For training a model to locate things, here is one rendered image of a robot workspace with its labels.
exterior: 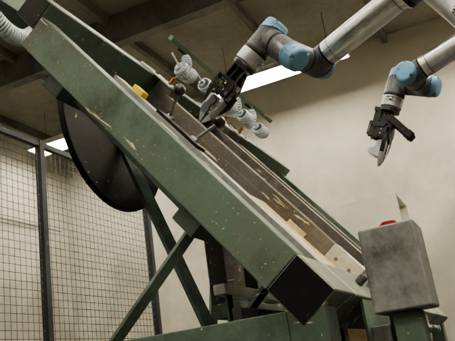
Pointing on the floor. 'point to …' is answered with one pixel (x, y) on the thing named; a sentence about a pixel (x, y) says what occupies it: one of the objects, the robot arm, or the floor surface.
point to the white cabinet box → (371, 212)
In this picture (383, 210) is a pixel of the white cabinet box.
